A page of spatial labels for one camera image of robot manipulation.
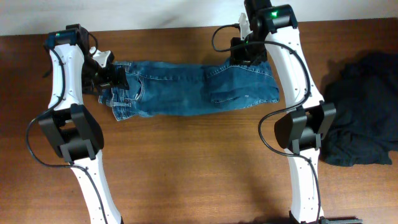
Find grey metal bracket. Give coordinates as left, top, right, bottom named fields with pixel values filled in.
left=320, top=218, right=363, bottom=224

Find blue denim jeans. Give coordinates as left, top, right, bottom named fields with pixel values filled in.
left=98, top=61, right=279, bottom=121

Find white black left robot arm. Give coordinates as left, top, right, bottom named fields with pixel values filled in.
left=36, top=24, right=129, bottom=224

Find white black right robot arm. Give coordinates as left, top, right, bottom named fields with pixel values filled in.
left=231, top=0, right=336, bottom=223

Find black cloth garment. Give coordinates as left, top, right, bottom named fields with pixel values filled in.
left=322, top=52, right=397, bottom=167

